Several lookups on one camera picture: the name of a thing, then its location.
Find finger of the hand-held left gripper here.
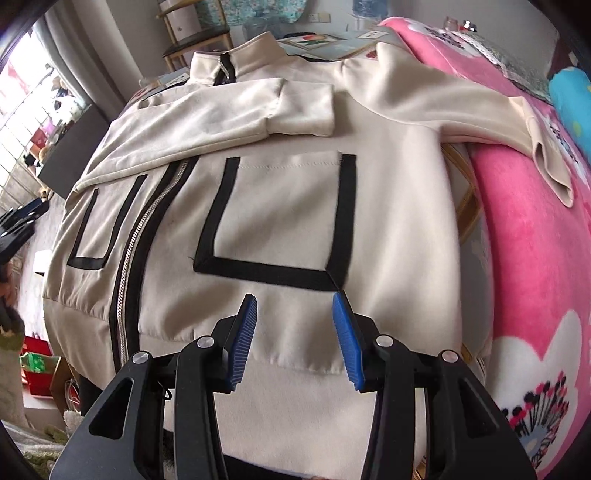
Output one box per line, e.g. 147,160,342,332
8,198,51,227
0,223,37,266

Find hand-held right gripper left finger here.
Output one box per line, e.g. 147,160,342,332
48,294,259,480

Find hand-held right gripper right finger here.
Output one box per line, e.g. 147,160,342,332
331,292,539,480

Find cream jacket with black trim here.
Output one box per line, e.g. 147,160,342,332
42,31,575,480

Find dark cabinet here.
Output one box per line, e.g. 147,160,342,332
37,104,123,201

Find window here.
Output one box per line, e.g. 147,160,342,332
0,44,93,199

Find red box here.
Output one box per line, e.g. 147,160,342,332
21,336,57,398

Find grey curtain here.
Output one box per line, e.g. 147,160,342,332
44,9,144,134

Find pink floral blanket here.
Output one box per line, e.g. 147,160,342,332
379,16,591,480

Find wooden chair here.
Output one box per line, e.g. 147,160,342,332
157,0,232,71

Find white cylindrical bin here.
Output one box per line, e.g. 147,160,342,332
164,0,199,47

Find teal floral cloth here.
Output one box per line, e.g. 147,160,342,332
194,0,305,24

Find blue picture-patterned bedsheet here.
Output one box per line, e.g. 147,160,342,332
134,28,495,480

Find grey cloth with lace edge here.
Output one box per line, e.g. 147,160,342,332
462,34,555,99

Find blue polka dot cloth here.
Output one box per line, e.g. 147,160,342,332
549,67,591,167

